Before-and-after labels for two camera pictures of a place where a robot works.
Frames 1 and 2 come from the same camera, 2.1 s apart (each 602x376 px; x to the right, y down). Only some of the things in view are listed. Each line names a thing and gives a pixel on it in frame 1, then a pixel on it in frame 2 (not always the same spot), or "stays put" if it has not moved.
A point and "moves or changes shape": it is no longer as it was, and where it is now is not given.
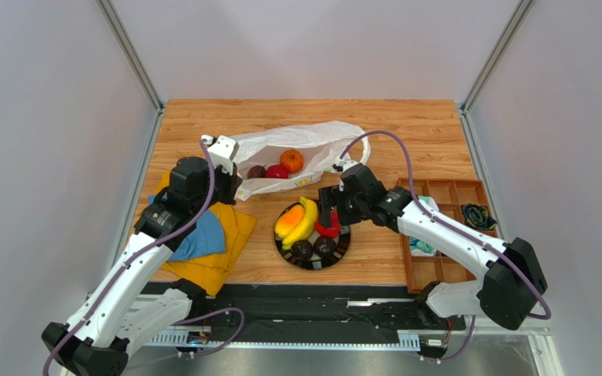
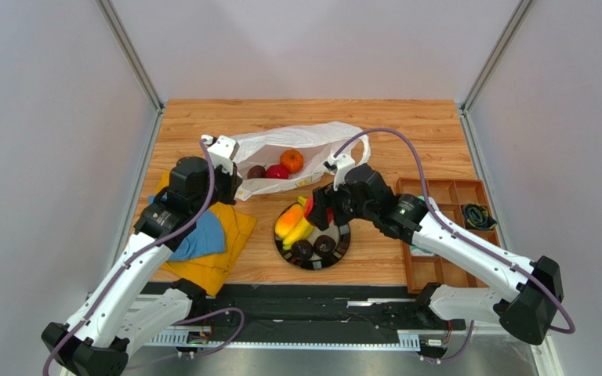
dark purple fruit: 256,171 stays put
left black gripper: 232,181 stays put
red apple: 334,229 moves or changes shape
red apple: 277,171 stays put
